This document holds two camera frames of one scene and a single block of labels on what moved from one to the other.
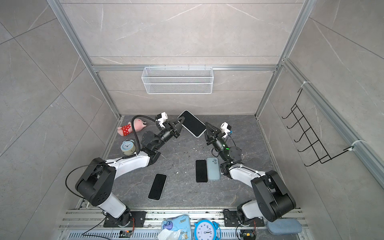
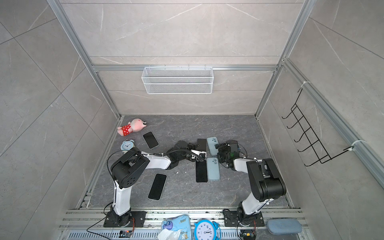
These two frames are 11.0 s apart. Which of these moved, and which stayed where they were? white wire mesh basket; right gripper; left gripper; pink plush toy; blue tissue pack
Moved: right gripper; left gripper
Stayed: pink plush toy; white wire mesh basket; blue tissue pack
